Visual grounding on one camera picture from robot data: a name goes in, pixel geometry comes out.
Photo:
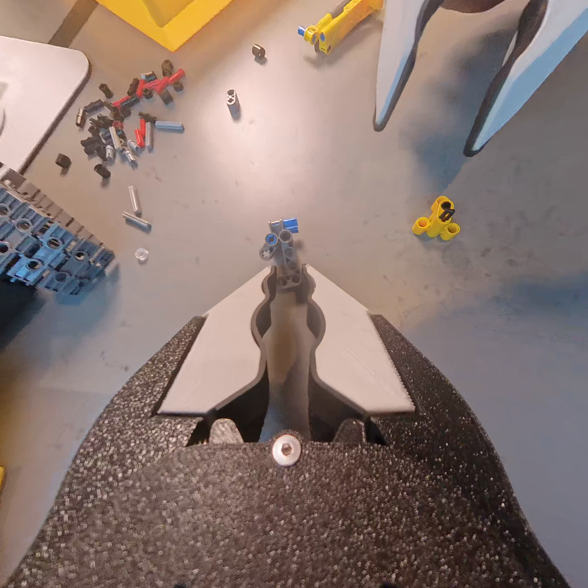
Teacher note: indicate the yellow tracked toy bulldozer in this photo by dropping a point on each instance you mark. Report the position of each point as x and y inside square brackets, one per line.
[46, 239]

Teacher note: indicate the clear round stud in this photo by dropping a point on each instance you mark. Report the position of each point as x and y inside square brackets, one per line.
[141, 255]

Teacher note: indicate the grey desk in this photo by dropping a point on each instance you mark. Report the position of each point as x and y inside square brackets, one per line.
[367, 160]

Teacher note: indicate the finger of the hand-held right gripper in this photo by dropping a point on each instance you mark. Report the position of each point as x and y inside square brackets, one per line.
[546, 50]
[395, 55]

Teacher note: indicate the light grey axle connector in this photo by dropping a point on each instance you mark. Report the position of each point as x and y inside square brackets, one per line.
[233, 99]

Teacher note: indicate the grey brick axle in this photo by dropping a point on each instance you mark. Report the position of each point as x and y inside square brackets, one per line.
[136, 220]

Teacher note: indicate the pile of small black pins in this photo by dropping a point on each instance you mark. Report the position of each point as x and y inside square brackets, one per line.
[105, 133]

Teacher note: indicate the grey brick beam assembly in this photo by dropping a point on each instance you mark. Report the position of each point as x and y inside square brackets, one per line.
[282, 248]

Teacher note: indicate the white brick axle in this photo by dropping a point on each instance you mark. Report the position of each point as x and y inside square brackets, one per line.
[134, 200]

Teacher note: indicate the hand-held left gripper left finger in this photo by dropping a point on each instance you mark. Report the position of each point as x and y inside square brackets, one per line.
[211, 363]

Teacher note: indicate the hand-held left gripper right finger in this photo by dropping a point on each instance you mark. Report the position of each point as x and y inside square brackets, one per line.
[363, 363]

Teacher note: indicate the blue brick axle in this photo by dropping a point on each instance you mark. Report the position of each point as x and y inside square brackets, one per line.
[169, 125]

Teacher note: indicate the yellow brick assembly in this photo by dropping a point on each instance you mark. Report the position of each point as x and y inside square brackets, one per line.
[330, 25]

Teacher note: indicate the black short brick pin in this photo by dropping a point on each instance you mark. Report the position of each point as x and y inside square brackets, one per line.
[446, 214]

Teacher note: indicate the small black brick bush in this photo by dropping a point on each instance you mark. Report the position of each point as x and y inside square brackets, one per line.
[259, 50]

